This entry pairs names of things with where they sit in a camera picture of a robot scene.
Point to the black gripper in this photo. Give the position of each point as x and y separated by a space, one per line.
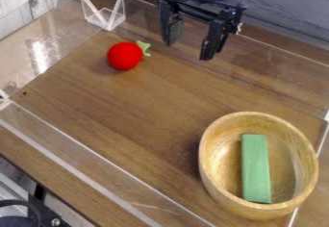
223 12

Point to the red plush tomato toy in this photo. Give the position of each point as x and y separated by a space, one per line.
126 54

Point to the wooden bowl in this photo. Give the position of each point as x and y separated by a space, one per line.
293 164

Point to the green rectangular block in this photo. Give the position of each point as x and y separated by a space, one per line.
256 170

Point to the clear acrylic corner bracket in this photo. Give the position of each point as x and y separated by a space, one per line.
105 18

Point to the clear acrylic back wall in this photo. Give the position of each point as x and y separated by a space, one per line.
249 63

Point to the clear acrylic wall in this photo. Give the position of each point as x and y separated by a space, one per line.
41 44
99 189
249 63

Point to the clear acrylic left wall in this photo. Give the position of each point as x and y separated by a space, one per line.
41 44

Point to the clear acrylic front wall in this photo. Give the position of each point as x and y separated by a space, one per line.
99 189

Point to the black clamp with cable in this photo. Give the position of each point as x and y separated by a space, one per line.
41 215

